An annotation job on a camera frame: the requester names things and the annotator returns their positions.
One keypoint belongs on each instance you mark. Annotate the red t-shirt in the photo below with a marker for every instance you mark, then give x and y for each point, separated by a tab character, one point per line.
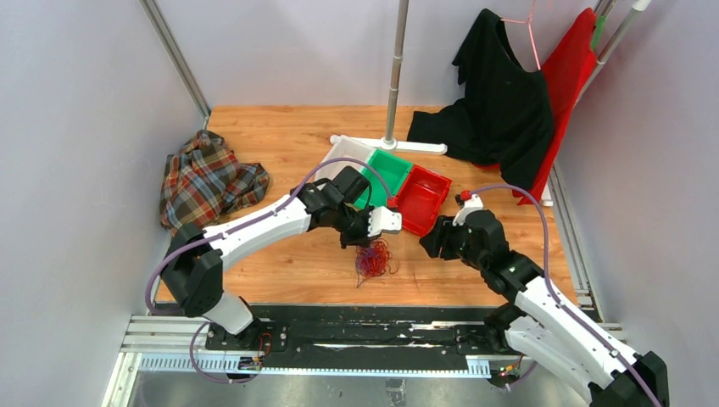
566	71

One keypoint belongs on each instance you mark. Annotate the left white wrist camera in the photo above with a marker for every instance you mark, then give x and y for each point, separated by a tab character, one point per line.
384	220

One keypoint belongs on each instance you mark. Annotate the plaid flannel shirt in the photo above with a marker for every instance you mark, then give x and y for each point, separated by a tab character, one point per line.
204	181

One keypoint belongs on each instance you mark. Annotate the aluminium frame rail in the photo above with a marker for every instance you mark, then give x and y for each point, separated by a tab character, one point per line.
164	33

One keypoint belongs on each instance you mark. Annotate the green clothes hanger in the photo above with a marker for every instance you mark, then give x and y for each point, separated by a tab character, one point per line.
597	32

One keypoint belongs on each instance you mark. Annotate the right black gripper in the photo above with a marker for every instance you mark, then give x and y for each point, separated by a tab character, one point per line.
439	237

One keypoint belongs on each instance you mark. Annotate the pink clothes hanger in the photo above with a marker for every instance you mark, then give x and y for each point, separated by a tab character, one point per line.
527	22

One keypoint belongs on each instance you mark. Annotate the green plastic bin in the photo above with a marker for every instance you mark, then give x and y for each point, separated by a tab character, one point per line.
393	170

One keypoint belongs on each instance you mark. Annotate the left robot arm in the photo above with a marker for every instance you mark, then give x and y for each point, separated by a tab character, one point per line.
198	257

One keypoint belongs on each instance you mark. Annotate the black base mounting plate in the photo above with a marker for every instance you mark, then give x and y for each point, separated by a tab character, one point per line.
329	339

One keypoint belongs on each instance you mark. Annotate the white plastic bin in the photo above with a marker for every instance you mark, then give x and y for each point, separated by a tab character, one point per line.
343	147

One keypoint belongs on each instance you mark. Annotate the white garment rack stand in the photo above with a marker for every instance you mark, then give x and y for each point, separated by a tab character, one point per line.
389	142

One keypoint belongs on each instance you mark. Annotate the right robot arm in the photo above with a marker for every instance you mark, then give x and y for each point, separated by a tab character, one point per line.
540	322

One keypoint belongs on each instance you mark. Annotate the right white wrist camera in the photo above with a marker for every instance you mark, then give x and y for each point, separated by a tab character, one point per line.
468	203

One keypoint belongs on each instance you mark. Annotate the black t-shirt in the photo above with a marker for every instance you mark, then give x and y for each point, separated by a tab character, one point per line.
504	118

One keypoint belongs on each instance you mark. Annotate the red plastic bin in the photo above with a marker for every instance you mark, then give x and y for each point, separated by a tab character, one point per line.
420	198

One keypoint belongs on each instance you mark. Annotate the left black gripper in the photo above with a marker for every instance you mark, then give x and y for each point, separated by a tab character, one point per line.
346	241

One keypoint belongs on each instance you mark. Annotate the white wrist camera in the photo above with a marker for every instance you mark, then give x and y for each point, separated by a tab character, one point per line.
468	203
384	220

